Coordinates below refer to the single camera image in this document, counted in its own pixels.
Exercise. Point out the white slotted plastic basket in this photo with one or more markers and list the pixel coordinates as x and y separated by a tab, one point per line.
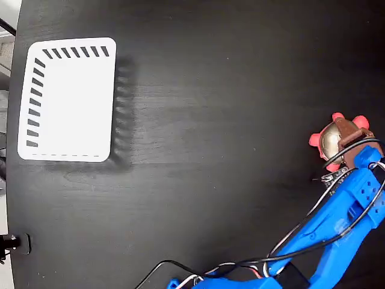
75	105

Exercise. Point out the black table clamp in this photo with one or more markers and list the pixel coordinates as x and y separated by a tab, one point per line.
21	242

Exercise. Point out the red turtle toy grey shell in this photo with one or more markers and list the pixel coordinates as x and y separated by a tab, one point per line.
328	141

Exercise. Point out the black slanted rod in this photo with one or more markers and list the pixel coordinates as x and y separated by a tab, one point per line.
7	26

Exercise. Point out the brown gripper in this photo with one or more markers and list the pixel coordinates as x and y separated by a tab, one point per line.
351	139

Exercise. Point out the silver wrist camera board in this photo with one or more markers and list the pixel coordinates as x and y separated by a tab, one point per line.
337	177

